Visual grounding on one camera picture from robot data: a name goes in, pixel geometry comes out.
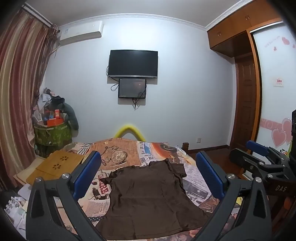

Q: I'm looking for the small black wall monitor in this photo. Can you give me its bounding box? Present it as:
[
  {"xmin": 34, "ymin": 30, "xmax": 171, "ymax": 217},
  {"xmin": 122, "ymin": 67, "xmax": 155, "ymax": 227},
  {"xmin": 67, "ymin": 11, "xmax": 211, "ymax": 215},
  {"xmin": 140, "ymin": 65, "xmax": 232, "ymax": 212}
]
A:
[{"xmin": 118, "ymin": 78, "xmax": 147, "ymax": 99}]

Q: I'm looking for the pale wooden board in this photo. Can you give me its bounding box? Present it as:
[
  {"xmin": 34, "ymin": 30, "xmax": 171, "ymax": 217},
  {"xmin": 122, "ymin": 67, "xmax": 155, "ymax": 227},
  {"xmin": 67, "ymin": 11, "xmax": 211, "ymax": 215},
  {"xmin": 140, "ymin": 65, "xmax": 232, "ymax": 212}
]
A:
[{"xmin": 13, "ymin": 156, "xmax": 45, "ymax": 188}]

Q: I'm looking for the black wall television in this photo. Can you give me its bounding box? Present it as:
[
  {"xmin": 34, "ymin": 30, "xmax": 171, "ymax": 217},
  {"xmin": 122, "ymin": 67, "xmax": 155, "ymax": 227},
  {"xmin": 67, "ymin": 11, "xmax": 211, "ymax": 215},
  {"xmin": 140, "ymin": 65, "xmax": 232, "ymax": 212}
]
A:
[{"xmin": 108, "ymin": 49, "xmax": 159, "ymax": 79}]

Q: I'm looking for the striped red curtain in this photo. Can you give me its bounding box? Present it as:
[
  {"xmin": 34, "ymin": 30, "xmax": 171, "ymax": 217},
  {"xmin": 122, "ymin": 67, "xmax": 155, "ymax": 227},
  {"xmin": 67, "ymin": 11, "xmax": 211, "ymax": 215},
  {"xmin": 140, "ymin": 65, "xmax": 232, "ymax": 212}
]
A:
[{"xmin": 0, "ymin": 9, "xmax": 60, "ymax": 191}]

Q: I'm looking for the yellow foam tube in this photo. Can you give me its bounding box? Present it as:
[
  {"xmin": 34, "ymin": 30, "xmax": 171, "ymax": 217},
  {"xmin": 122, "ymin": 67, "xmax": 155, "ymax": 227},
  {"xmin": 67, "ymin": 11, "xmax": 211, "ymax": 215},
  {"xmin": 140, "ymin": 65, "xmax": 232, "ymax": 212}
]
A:
[{"xmin": 114, "ymin": 124, "xmax": 146, "ymax": 142}]

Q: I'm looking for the white heart-sticker sliding door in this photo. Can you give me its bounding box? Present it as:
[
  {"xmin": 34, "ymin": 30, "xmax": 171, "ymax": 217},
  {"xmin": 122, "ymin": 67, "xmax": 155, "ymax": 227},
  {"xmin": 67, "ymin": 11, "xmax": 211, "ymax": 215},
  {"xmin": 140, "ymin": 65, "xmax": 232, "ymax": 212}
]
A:
[{"xmin": 251, "ymin": 20, "xmax": 296, "ymax": 158}]

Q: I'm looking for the green patterned storage box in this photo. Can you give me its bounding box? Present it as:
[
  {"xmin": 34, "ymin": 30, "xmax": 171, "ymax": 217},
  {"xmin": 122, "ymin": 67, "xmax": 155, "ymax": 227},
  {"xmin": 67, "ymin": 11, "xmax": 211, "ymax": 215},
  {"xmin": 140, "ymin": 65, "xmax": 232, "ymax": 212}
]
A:
[{"xmin": 34, "ymin": 122, "xmax": 73, "ymax": 158}]

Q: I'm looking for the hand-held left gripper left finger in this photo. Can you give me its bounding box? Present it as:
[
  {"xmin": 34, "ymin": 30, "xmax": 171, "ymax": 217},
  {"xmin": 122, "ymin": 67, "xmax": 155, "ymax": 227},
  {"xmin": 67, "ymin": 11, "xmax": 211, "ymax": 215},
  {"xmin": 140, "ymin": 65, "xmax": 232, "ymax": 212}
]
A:
[{"xmin": 25, "ymin": 151, "xmax": 107, "ymax": 241}]

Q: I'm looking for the white curtain rail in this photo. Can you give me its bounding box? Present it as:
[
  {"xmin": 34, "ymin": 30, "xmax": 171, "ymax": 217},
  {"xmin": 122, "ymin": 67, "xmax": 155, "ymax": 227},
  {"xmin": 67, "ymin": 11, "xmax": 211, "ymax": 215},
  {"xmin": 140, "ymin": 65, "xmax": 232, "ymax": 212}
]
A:
[{"xmin": 22, "ymin": 4, "xmax": 54, "ymax": 27}]

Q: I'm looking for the white air conditioner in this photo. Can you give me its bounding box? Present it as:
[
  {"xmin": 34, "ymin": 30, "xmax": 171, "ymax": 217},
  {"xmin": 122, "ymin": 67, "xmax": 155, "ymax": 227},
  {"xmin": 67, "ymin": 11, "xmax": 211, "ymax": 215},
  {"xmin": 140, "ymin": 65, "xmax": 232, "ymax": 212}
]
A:
[{"xmin": 57, "ymin": 20, "xmax": 104, "ymax": 46}]

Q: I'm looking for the brown wooden door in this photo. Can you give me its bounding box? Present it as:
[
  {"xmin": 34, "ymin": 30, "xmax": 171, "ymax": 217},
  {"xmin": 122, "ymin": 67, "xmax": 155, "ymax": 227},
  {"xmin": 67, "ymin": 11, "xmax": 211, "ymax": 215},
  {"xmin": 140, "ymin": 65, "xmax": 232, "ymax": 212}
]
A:
[{"xmin": 233, "ymin": 53, "xmax": 259, "ymax": 151}]

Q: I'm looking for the orange flat box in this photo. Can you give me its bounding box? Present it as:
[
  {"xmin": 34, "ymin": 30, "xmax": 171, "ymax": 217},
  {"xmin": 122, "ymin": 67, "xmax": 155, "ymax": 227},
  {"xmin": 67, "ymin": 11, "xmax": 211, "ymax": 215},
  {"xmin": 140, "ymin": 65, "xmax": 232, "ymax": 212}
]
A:
[{"xmin": 46, "ymin": 118, "xmax": 64, "ymax": 128}]

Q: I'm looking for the printed newspaper-pattern blanket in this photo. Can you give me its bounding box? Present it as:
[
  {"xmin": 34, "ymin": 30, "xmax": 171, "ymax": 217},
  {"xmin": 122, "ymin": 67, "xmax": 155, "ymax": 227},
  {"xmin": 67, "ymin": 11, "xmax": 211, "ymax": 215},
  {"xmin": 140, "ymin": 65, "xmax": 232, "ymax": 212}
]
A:
[{"xmin": 69, "ymin": 138, "xmax": 245, "ymax": 241}]

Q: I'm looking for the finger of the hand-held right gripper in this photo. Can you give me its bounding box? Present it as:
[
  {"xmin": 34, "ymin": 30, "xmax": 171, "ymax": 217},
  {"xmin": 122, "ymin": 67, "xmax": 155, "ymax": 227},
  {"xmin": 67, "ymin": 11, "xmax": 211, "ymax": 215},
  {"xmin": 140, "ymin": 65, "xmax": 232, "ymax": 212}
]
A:
[
  {"xmin": 228, "ymin": 148, "xmax": 286, "ymax": 182},
  {"xmin": 245, "ymin": 140, "xmax": 288, "ymax": 164}
]

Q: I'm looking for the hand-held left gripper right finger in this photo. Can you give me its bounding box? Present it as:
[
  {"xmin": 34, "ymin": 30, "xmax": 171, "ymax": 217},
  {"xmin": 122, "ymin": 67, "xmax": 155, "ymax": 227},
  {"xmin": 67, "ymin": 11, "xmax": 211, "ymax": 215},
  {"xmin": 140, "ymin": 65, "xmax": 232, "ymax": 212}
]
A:
[{"xmin": 192, "ymin": 151, "xmax": 272, "ymax": 241}]

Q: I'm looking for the brown T-shirt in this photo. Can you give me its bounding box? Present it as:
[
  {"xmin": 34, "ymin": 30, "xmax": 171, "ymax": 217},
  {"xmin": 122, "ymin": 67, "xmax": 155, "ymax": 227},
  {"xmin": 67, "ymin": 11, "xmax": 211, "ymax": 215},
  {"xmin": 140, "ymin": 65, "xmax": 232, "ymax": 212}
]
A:
[{"xmin": 95, "ymin": 160, "xmax": 212, "ymax": 240}]

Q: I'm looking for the wooden lap desk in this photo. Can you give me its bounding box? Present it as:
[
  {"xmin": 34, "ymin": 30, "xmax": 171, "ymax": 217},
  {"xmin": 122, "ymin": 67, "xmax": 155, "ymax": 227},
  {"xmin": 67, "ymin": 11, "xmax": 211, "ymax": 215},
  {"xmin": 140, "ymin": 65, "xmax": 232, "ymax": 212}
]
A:
[{"xmin": 25, "ymin": 150, "xmax": 85, "ymax": 185}]

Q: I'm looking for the wooden overhead cabinet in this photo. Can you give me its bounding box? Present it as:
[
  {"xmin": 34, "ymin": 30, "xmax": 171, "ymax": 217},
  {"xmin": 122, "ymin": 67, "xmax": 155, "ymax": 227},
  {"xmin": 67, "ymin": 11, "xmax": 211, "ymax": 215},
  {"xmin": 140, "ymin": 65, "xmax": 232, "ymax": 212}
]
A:
[{"xmin": 207, "ymin": 0, "xmax": 284, "ymax": 59}]

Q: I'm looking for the pile of papers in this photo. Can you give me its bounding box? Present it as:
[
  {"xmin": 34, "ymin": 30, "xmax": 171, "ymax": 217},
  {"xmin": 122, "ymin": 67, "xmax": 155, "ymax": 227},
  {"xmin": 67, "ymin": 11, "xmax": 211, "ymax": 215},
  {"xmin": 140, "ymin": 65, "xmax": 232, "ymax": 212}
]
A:
[{"xmin": 3, "ymin": 183, "xmax": 33, "ymax": 240}]

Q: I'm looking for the pile of clothes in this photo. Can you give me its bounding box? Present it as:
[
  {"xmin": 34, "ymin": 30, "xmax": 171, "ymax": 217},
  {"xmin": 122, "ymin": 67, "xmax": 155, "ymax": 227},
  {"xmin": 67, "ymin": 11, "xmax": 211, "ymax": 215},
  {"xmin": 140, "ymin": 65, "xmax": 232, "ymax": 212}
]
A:
[{"xmin": 32, "ymin": 87, "xmax": 65, "ymax": 121}]

